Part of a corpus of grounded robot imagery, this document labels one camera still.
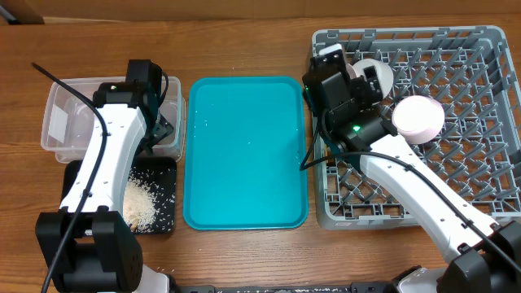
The rice food waste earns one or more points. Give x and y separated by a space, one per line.
150 199

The black tray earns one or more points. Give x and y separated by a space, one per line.
108 189

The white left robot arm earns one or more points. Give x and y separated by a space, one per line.
86 244

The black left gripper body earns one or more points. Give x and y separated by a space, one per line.
158 129

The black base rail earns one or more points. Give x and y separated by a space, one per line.
354 287

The small pink plate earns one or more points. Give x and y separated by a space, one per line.
418 119

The grey dishwasher rack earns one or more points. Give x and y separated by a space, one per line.
470 71

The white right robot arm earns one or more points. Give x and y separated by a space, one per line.
480 254

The teal serving tray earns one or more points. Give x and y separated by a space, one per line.
244 144

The grey bowl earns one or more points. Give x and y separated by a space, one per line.
383 72

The clear plastic bin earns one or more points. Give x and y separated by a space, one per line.
68 123

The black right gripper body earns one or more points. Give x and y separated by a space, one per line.
359 91

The large pink plate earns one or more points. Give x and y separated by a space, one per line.
352 72

